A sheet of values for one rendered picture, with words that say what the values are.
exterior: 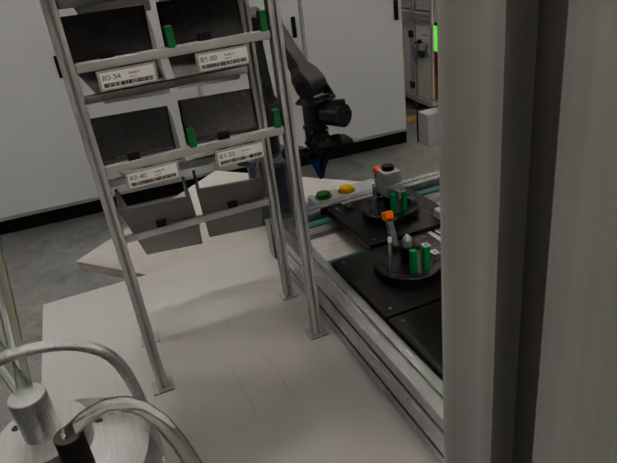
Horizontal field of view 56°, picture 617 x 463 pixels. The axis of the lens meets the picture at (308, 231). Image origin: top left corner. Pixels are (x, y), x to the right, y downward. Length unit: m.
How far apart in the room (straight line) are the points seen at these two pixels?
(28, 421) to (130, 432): 0.07
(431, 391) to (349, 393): 0.20
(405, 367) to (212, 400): 0.37
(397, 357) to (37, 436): 0.67
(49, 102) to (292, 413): 3.46
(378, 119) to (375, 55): 0.50
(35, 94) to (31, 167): 0.50
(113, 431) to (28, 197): 4.03
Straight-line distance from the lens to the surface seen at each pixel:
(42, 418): 0.43
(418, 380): 0.95
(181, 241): 1.34
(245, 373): 1.16
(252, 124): 1.04
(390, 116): 4.76
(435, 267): 1.17
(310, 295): 1.16
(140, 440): 0.45
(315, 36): 4.41
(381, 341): 1.03
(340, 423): 1.03
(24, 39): 4.20
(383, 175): 1.37
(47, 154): 4.34
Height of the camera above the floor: 1.59
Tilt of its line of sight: 27 degrees down
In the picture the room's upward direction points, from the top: 8 degrees counter-clockwise
